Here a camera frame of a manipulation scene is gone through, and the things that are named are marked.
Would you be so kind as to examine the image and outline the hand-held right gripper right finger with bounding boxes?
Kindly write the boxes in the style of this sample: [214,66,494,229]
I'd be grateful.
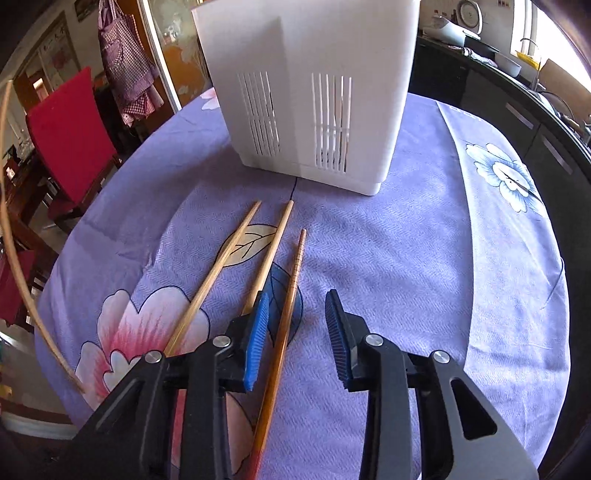
[324,289,540,480]

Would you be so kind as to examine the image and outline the white rice cooker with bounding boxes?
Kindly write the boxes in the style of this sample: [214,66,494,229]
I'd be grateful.
[422,0,483,47]

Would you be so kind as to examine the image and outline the framed wall scroll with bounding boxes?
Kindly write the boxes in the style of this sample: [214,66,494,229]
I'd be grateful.
[39,23,77,93]

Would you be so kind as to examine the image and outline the wooden cutting board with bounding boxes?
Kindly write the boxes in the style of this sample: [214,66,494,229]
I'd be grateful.
[538,58,591,100]

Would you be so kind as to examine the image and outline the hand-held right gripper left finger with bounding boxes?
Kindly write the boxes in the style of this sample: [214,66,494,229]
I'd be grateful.
[69,291,271,480]

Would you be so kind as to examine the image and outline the black inner cooker pot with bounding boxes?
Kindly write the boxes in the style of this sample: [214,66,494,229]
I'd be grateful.
[464,34,500,58]

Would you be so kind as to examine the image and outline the kitchen window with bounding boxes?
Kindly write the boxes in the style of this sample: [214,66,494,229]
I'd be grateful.
[531,0,591,75]

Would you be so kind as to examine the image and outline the glass door with swan print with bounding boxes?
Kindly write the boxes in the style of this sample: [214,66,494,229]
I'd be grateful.
[139,0,218,112]

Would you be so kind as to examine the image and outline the dark base cabinets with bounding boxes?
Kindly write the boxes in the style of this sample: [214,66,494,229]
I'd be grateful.
[409,34,591,185]

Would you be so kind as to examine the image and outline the red chair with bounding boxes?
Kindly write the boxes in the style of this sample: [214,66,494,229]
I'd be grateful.
[0,249,40,328]
[25,67,123,232]

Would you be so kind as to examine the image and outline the white plastic utensil holder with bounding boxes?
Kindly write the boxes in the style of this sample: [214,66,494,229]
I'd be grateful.
[191,0,423,197]

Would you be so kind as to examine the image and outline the purple floral tablecloth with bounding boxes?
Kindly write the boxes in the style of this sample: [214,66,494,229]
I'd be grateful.
[34,88,571,480]

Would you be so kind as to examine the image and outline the small curved faucet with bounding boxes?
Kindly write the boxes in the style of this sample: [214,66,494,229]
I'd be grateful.
[519,38,542,86]

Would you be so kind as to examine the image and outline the white bowl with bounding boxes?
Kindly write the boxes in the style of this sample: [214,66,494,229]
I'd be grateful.
[494,52,523,77]

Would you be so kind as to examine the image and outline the purple checkered apron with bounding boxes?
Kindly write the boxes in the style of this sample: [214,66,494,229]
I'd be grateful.
[97,0,160,127]

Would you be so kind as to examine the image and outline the dark reddish wooden chopstick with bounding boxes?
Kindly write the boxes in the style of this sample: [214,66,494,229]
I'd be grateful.
[245,228,308,480]

